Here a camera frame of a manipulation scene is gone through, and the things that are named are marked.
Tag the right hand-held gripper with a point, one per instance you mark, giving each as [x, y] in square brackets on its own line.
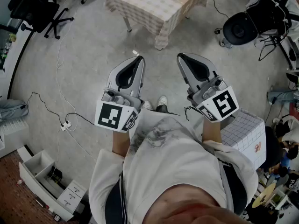
[224, 102]

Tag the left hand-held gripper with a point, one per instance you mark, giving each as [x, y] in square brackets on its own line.
[108, 113]

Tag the person's right forearm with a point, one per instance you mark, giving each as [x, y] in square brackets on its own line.
[211, 132]

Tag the person's left forearm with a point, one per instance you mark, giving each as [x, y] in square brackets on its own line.
[120, 143]

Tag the person's left shoe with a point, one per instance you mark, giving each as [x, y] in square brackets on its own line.
[147, 105]

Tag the person's shoe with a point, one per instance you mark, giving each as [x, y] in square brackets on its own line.
[147, 105]
[162, 100]

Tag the person's right shoe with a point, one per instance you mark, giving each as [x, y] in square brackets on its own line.
[162, 100]

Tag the white table leg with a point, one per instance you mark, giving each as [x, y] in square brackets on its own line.
[127, 23]

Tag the black round chair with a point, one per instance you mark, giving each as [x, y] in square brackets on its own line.
[240, 29]

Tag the beige checkered tablecloth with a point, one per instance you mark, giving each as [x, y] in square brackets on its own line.
[140, 10]

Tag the white grid-pattern box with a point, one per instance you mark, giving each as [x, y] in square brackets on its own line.
[245, 134]

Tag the white power strip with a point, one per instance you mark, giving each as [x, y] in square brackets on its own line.
[66, 125]

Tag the person's torso in white shirt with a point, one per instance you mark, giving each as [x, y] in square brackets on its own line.
[168, 160]

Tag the grey bag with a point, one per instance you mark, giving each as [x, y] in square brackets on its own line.
[12, 109]

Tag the white drawer cabinet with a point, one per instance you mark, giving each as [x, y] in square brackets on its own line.
[39, 164]

